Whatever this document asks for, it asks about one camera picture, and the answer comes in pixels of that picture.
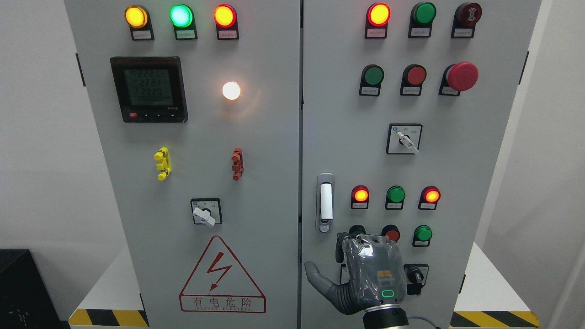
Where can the green lit indicator light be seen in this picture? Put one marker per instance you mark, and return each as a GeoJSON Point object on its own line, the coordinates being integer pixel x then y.
{"type": "Point", "coordinates": [183, 21]}

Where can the black box lower left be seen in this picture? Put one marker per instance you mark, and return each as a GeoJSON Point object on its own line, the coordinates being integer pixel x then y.
{"type": "Point", "coordinates": [24, 300]}

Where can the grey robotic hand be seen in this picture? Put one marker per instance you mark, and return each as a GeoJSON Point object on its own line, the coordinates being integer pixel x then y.
{"type": "Point", "coordinates": [375, 269]}

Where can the white rotary switch door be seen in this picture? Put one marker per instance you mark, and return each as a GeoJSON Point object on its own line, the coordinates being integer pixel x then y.
{"type": "Point", "coordinates": [343, 274]}
{"type": "Point", "coordinates": [206, 211]}

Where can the white rotary switch left door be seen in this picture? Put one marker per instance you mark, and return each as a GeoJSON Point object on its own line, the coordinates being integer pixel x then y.
{"type": "Point", "coordinates": [206, 211]}

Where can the black digital power meter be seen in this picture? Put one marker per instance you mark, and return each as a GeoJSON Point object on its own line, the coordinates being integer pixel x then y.
{"type": "Point", "coordinates": [150, 89]}

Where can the white rotary switch upper right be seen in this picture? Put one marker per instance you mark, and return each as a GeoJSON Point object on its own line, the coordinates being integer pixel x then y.
{"type": "Point", "coordinates": [403, 138]}

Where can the grey left cabinet door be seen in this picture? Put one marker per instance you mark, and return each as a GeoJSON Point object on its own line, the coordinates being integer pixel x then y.
{"type": "Point", "coordinates": [260, 210]}

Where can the red push button upper row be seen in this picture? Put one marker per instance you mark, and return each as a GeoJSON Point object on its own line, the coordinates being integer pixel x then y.
{"type": "Point", "coordinates": [412, 81]}

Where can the yellow indicator light top left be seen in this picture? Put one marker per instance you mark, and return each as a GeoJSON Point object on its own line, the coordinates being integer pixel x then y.
{"type": "Point", "coordinates": [140, 23]}

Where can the red lit indicator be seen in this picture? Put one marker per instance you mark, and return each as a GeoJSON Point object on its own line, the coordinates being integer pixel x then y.
{"type": "Point", "coordinates": [359, 197]}
{"type": "Point", "coordinates": [377, 18]}
{"type": "Point", "coordinates": [429, 197]}

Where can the red terminal clip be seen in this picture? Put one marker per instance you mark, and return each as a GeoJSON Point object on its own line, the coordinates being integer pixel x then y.
{"type": "Point", "coordinates": [237, 163]}

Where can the red electric hazard warning sticker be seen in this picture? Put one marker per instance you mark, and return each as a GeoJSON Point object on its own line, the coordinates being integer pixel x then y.
{"type": "Point", "coordinates": [220, 283]}

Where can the green push button upper row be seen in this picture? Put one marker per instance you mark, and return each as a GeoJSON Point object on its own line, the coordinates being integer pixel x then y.
{"type": "Point", "coordinates": [371, 80]}

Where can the grey right cabinet door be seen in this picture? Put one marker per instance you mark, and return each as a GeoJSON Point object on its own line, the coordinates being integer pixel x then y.
{"type": "Point", "coordinates": [346, 134]}

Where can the red emergency stop mushroom button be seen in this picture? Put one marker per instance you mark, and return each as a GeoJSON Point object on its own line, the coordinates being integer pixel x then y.
{"type": "Point", "coordinates": [458, 77]}

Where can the black key selector switch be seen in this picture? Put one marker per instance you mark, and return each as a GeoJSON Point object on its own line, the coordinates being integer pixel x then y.
{"type": "Point", "coordinates": [416, 277]}

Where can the red-orange indicator light left door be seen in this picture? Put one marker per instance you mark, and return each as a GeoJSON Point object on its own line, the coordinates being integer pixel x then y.
{"type": "Point", "coordinates": [225, 17]}

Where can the grey cabinet door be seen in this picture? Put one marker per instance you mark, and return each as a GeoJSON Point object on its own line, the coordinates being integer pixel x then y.
{"type": "Point", "coordinates": [260, 210]}
{"type": "Point", "coordinates": [346, 134]}

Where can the green indicator middle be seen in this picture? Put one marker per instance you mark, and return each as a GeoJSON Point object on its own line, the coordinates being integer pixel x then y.
{"type": "Point", "coordinates": [395, 197]}

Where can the green push button lower left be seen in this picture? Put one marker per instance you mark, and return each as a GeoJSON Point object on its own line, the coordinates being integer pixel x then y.
{"type": "Point", "coordinates": [356, 230]}

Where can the white lit indicator light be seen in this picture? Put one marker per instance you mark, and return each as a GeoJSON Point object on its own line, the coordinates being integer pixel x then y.
{"type": "Point", "coordinates": [231, 90]}

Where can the dark red buzzer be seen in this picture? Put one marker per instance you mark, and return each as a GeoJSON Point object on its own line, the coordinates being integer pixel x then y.
{"type": "Point", "coordinates": [466, 17]}

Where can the white rotary switch lower right door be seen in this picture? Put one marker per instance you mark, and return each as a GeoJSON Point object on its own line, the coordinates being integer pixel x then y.
{"type": "Point", "coordinates": [343, 274]}

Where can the green indicator top right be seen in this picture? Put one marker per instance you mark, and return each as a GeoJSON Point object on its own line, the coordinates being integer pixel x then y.
{"type": "Point", "coordinates": [421, 19]}

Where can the green push button lower right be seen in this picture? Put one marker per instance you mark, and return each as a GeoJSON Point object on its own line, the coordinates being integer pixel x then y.
{"type": "Point", "coordinates": [422, 236]}

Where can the red lit indicator middle right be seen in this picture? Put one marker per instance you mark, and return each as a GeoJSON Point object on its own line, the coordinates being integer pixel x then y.
{"type": "Point", "coordinates": [429, 197]}

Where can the red lit indicator top right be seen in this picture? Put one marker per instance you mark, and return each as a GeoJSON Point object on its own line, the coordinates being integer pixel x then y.
{"type": "Point", "coordinates": [377, 18]}

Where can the red lit indicator middle left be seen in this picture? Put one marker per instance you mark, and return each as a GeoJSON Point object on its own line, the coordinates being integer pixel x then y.
{"type": "Point", "coordinates": [359, 197]}

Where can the yellow terminal clip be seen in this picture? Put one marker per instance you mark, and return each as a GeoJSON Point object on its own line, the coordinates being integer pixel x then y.
{"type": "Point", "coordinates": [162, 157]}

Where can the silver door handle lock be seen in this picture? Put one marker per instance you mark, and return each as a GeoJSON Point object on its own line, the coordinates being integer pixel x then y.
{"type": "Point", "coordinates": [324, 201]}

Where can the red push button lower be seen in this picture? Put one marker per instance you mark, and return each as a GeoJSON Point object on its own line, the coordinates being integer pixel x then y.
{"type": "Point", "coordinates": [391, 232]}

